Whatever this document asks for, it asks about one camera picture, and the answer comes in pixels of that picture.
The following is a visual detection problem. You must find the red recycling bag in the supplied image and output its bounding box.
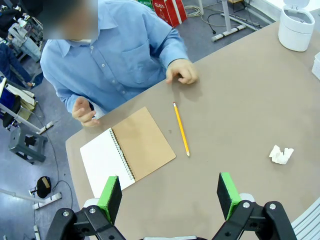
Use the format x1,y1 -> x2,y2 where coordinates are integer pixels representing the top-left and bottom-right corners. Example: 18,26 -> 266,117
152,0 -> 188,28

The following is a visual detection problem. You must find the white desk leg frame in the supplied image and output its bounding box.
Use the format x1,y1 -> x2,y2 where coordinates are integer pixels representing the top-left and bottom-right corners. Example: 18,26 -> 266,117
0,188 -> 63,210
0,103 -> 55,136

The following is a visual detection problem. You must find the person's left hand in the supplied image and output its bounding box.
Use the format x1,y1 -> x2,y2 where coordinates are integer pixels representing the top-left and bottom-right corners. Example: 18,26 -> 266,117
165,59 -> 200,85

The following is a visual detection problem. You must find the white coiled cable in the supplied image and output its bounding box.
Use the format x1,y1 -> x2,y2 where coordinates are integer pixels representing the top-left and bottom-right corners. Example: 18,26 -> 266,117
184,3 -> 205,18

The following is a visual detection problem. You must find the white paper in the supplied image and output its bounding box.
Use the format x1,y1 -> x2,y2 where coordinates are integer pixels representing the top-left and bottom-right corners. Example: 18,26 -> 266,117
268,144 -> 295,165

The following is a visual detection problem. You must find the person's left forearm blue sleeve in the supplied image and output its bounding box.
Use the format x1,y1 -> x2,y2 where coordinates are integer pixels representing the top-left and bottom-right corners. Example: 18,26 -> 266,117
147,22 -> 190,70

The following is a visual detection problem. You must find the yellow pencil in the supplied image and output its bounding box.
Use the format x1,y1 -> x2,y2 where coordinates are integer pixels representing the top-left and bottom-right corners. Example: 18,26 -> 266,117
172,101 -> 191,158

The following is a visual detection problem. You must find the spiral notebook brown cover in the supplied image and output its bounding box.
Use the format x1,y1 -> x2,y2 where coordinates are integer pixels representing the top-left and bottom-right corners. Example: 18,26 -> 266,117
79,106 -> 177,198

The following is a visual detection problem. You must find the person's right hand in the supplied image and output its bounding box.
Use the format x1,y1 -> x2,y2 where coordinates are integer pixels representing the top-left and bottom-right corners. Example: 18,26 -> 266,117
72,96 -> 100,128

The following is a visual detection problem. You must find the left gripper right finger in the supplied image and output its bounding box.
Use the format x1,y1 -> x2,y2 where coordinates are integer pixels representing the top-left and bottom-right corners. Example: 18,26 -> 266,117
212,171 -> 298,240

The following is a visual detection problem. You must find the person torso blue shirt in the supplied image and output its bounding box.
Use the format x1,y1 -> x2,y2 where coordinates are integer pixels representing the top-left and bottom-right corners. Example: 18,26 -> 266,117
39,0 -> 190,118

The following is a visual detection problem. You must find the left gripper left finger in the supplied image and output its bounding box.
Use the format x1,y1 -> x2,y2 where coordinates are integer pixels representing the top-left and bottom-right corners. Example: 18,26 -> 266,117
44,175 -> 126,240

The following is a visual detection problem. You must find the white round trash can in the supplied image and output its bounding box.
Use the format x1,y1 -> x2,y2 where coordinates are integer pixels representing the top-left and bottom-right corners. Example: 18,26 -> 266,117
277,0 -> 316,53

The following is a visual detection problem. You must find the grey plastic stool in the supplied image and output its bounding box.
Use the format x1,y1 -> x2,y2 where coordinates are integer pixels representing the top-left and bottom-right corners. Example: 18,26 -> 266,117
8,127 -> 48,165

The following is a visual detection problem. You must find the black round floor object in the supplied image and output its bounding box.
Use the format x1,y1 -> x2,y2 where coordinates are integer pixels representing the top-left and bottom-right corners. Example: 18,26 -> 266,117
36,176 -> 53,200

